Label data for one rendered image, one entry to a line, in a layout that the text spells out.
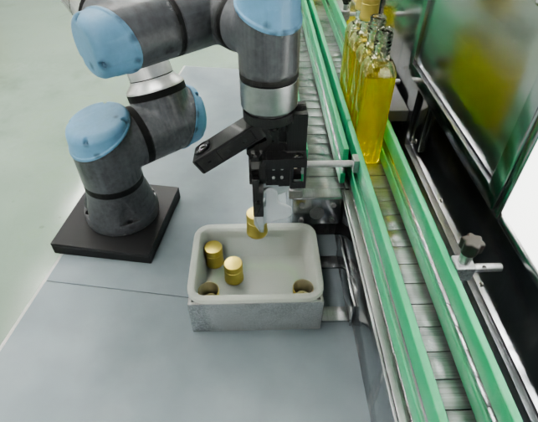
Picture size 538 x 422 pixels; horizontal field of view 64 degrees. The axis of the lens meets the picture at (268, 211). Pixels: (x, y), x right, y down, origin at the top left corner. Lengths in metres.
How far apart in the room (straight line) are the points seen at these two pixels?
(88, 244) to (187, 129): 0.30
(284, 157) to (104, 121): 0.36
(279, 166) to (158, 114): 0.33
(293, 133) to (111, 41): 0.25
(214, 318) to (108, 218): 0.31
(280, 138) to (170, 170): 0.55
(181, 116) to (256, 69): 0.36
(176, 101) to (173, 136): 0.07
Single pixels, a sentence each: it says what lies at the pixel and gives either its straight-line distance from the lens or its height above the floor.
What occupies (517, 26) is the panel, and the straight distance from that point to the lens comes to 0.70.
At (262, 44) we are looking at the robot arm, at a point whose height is 1.22.
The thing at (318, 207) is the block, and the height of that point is 0.86.
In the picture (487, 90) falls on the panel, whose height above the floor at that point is 1.10.
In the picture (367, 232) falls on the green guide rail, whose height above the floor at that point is 0.91.
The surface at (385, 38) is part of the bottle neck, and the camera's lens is 0.80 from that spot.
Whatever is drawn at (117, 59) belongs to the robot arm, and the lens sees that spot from 0.53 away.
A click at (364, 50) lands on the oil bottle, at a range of 0.87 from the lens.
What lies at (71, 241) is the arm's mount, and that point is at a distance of 0.95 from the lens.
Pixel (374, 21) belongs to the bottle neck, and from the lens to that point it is 0.86.
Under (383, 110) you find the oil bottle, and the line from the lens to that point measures 0.85.
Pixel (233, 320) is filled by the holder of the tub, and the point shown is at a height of 0.78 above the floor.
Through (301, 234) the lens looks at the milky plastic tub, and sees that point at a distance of 0.82.
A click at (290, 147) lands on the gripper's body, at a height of 1.07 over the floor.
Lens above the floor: 1.41
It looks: 43 degrees down
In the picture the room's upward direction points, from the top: straight up
